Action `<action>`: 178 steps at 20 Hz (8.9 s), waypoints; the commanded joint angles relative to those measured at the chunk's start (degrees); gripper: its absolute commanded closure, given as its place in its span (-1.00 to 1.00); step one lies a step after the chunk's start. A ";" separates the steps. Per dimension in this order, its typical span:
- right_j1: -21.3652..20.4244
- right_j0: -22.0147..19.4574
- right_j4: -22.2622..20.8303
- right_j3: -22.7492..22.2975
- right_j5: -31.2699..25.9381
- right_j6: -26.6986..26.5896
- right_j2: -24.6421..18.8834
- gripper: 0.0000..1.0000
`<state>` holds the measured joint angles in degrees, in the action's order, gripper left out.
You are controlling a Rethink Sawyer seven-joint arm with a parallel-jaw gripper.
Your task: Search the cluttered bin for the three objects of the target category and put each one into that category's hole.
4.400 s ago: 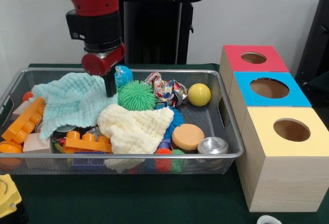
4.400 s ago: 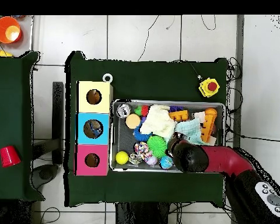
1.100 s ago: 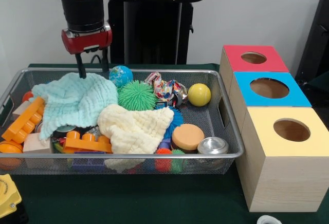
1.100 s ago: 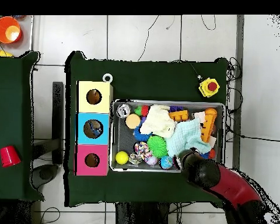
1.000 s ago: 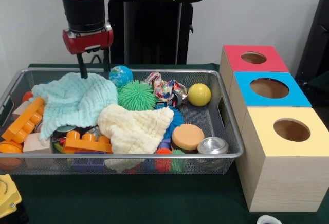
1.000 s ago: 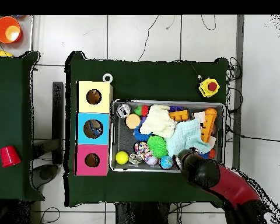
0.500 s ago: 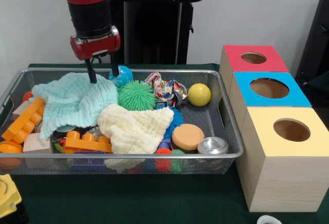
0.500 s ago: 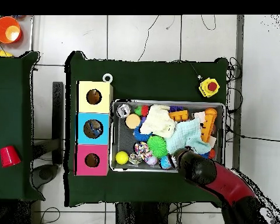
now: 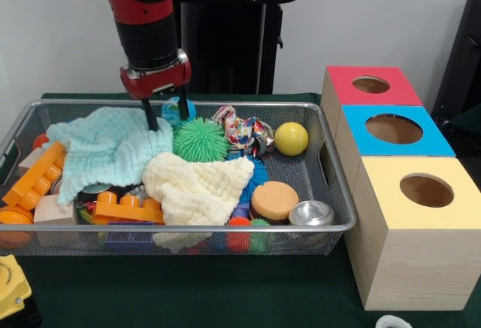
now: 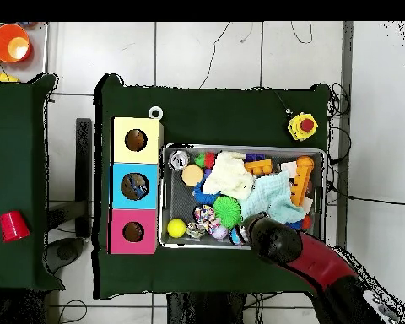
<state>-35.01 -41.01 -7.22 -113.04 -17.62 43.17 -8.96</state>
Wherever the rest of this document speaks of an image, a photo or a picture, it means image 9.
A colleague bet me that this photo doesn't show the blue globe ball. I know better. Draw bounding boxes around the blue globe ball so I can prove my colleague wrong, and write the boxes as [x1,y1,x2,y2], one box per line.
[161,96,197,129]

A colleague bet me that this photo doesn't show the multicolour rope toy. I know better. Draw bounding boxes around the multicolour rope toy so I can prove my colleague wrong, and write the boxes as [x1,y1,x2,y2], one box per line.
[210,105,275,158]

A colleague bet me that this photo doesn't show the dark green table cloth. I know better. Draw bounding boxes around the dark green table cloth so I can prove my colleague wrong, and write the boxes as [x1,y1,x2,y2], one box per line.
[449,104,481,129]
[0,93,481,328]

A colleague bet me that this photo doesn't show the cream knitted cloth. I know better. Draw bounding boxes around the cream knitted cloth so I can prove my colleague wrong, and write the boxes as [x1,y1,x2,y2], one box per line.
[141,151,256,226]

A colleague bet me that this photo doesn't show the yellow ball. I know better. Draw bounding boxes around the yellow ball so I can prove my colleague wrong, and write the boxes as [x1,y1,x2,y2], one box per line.
[274,122,310,156]

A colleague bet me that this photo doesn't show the black stand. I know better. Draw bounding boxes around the black stand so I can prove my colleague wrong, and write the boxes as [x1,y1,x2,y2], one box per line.
[431,0,481,118]

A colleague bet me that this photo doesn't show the yellow emergency stop button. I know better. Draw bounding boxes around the yellow emergency stop button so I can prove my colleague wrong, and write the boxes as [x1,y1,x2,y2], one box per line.
[0,254,33,323]

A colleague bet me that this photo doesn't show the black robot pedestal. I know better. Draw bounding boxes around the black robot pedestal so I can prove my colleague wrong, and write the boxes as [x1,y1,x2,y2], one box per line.
[171,0,301,96]

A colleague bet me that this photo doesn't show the wooden three-hole box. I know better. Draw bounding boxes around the wooden three-hole box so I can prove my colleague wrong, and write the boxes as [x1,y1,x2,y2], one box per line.
[320,65,481,311]

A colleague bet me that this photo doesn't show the round orange sponge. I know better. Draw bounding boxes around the round orange sponge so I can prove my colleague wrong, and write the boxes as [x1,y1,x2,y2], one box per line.
[250,181,300,220]

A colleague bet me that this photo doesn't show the wire mesh bin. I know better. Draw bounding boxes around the wire mesh bin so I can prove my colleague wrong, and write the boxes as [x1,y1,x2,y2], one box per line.
[0,99,358,257]

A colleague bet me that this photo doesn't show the silver metal tin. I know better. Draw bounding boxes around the silver metal tin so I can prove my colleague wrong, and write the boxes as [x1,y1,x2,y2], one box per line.
[288,199,335,227]

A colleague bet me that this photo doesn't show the long orange toy brick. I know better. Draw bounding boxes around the long orange toy brick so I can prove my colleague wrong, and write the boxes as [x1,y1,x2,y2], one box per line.
[2,141,67,211]

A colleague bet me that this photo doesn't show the mint green cloth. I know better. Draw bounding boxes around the mint green cloth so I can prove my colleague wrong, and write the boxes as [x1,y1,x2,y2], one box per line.
[47,106,174,205]

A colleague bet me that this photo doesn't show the green spiky ball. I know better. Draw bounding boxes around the green spiky ball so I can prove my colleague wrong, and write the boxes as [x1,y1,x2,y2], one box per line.
[173,117,231,162]

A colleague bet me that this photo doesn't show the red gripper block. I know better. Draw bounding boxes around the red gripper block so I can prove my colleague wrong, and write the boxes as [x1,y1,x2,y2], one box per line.
[119,59,192,132]

